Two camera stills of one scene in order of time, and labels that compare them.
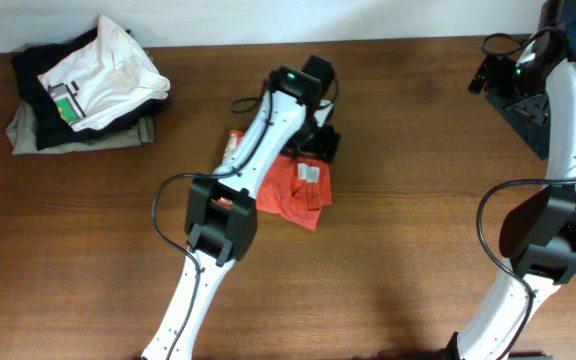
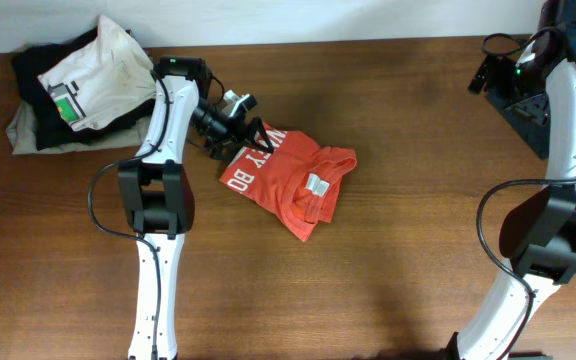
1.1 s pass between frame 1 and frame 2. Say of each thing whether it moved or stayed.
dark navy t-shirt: stayed
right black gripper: stayed
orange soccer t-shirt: moved
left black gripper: moved
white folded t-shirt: stayed
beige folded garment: stayed
